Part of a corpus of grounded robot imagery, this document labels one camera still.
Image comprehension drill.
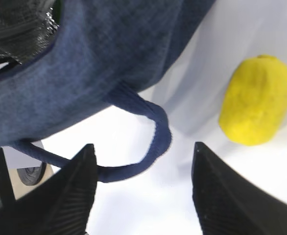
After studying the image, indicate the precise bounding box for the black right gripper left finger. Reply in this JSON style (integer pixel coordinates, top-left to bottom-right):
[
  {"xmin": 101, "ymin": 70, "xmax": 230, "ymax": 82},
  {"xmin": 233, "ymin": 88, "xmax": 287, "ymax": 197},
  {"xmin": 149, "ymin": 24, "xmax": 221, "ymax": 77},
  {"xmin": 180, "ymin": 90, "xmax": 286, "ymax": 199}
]
[{"xmin": 0, "ymin": 144, "xmax": 97, "ymax": 235}]

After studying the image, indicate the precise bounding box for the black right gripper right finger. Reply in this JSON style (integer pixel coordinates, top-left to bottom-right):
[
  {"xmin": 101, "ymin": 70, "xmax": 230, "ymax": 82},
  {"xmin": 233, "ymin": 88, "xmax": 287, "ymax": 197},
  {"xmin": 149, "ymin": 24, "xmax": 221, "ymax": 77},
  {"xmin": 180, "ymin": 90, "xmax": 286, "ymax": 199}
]
[{"xmin": 191, "ymin": 142, "xmax": 287, "ymax": 235}]

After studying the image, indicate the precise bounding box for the yellow lemon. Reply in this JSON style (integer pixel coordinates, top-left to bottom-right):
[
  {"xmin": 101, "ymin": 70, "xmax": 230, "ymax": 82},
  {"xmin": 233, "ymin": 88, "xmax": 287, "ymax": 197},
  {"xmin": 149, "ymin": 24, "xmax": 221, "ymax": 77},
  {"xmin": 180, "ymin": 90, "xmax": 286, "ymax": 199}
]
[{"xmin": 218, "ymin": 55, "xmax": 287, "ymax": 146}]

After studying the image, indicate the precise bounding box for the navy blue insulated lunch bag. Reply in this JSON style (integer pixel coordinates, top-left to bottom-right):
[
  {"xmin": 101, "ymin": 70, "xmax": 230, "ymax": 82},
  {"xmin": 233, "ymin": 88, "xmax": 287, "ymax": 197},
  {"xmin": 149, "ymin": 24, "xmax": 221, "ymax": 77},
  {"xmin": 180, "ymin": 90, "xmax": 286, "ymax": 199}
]
[{"xmin": 0, "ymin": 0, "xmax": 214, "ymax": 183}]

